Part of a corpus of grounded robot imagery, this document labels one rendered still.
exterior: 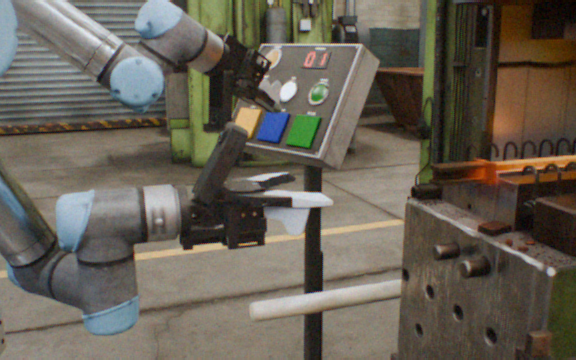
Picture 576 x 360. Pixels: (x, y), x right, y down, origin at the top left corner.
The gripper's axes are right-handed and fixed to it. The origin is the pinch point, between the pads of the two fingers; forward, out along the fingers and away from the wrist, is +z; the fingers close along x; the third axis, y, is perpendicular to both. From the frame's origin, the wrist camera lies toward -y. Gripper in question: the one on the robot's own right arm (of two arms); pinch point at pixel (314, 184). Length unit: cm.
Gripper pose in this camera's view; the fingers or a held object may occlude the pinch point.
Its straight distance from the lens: 83.2
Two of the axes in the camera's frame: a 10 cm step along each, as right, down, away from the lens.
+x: 3.4, 2.2, -9.1
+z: 9.4, -0.8, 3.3
